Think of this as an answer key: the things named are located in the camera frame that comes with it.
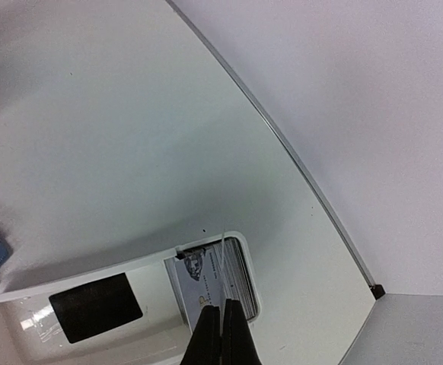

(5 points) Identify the stack of cards in tray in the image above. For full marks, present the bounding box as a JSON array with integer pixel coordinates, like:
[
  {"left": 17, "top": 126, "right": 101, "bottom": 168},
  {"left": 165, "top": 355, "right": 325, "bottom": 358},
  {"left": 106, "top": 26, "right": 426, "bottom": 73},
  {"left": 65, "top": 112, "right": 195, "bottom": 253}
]
[{"left": 164, "top": 236, "right": 260, "bottom": 330}]

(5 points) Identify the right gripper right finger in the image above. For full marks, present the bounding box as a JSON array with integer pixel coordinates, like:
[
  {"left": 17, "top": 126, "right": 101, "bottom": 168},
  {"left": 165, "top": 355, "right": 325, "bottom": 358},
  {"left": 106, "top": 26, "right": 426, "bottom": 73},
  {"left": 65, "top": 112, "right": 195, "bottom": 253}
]
[{"left": 221, "top": 299, "right": 262, "bottom": 365}]

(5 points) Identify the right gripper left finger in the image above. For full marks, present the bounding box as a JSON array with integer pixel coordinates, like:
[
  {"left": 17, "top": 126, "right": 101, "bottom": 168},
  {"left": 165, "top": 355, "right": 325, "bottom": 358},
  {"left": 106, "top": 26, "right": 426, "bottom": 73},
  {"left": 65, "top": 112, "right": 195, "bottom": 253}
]
[{"left": 181, "top": 306, "right": 221, "bottom": 365}]

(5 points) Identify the white plastic tray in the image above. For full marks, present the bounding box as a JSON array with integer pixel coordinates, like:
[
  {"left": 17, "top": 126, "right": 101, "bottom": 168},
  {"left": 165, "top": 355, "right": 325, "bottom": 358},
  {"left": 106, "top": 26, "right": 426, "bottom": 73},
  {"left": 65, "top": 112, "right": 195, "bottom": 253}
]
[{"left": 0, "top": 231, "right": 264, "bottom": 365}]

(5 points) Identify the black rectangle on tray bottom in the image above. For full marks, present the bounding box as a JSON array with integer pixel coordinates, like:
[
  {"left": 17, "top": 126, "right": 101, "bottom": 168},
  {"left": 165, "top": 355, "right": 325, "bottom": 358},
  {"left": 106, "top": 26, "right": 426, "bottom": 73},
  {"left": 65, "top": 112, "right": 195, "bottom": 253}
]
[{"left": 49, "top": 274, "right": 143, "bottom": 344}]

